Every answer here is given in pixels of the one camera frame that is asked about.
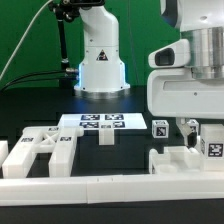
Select white tagged cube left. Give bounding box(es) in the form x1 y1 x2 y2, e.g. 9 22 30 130
152 120 169 138

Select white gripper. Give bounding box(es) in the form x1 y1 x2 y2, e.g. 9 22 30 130
147 39 224 148

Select black camera stand pole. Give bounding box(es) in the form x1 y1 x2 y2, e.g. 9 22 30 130
48 0 105 89

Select white chair back part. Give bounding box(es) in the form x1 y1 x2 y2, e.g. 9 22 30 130
2 126 84 179

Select white tagged cube right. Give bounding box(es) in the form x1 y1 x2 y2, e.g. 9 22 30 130
187 119 199 132

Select white base tag plate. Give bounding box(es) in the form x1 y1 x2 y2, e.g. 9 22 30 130
58 113 147 130

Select grey cable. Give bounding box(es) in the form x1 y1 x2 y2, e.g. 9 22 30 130
0 0 54 81

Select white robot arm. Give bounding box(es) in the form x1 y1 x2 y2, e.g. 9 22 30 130
74 0 224 132

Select white U-shaped fence frame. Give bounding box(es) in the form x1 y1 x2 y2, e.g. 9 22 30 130
0 141 224 206

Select black cables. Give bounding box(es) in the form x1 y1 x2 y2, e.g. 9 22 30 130
0 69 80 94

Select white tagged cube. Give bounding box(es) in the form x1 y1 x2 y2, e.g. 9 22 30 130
187 119 199 132
152 120 169 138

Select white chair seat part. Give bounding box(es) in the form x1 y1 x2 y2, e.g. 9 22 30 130
149 146 201 174

